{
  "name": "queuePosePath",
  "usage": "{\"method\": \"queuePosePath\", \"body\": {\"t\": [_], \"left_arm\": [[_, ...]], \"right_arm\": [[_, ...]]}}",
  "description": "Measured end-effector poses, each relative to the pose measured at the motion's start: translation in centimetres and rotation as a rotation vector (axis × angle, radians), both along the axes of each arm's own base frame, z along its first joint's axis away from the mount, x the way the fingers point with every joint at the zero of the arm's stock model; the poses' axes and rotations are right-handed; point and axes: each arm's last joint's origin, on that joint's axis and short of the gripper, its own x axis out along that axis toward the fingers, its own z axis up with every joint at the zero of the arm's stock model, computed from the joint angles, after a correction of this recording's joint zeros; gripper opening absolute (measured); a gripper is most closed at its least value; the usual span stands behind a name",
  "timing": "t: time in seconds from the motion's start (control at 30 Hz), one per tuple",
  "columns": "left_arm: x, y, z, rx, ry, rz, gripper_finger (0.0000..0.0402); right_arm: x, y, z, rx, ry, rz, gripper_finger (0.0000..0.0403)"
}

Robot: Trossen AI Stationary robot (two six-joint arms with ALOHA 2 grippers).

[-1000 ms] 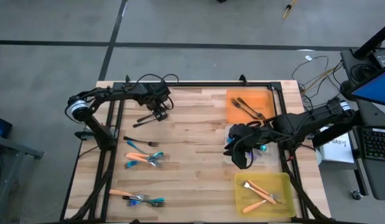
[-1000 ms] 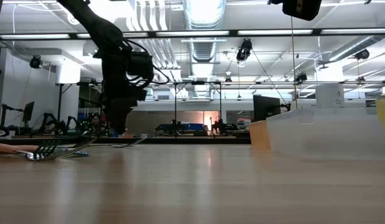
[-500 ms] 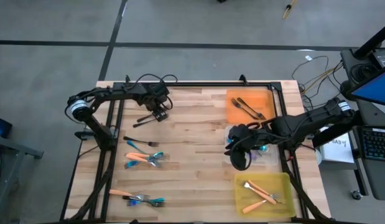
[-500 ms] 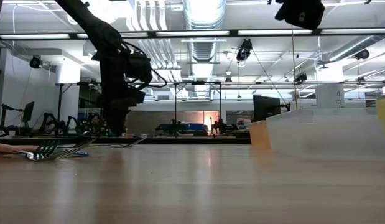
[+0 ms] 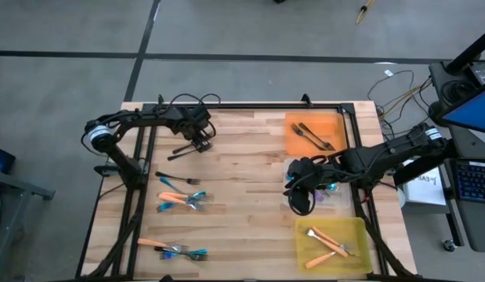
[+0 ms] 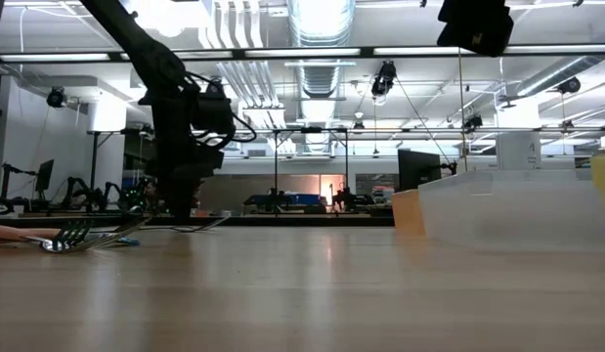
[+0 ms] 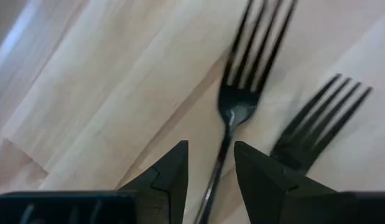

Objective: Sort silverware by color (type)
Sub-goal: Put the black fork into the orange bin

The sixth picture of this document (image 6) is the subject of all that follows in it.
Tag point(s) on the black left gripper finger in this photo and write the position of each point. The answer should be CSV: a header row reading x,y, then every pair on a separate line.
x,y
180,205

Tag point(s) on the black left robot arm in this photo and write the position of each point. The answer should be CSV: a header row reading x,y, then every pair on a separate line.
x,y
150,54

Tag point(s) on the black background robot arm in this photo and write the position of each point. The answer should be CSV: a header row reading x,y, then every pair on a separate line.
x,y
69,195

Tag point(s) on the black hanging spotlight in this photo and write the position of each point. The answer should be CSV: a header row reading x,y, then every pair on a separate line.
x,y
384,80

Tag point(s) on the black ceiling spotlight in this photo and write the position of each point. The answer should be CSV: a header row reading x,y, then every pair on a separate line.
x,y
56,98
569,85

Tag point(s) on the black overhead light beam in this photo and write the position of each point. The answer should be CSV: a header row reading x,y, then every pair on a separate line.
x,y
366,51

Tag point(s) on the blue background workbench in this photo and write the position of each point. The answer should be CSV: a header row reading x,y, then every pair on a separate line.
x,y
302,199

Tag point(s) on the white square column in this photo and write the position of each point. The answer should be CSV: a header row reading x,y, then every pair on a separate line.
x,y
519,151

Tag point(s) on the small black background monitor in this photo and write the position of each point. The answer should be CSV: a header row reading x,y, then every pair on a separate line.
x,y
44,176

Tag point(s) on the clear plastic bin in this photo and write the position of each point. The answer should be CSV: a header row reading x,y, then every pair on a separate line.
x,y
502,215

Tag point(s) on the orange plastic bin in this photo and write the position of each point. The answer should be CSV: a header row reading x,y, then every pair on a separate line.
x,y
408,215

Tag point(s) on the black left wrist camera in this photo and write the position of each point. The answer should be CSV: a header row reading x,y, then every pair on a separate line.
x,y
214,112

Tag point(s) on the black background rig frame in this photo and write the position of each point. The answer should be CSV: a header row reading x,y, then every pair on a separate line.
x,y
275,166

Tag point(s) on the grey round ceiling duct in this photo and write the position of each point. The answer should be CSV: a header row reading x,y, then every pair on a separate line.
x,y
556,72

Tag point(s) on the black aluminium table frame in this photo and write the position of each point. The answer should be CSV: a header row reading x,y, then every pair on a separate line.
x,y
331,220

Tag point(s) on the silver ribbed ventilation duct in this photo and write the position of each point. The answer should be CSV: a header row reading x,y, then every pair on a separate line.
x,y
321,78

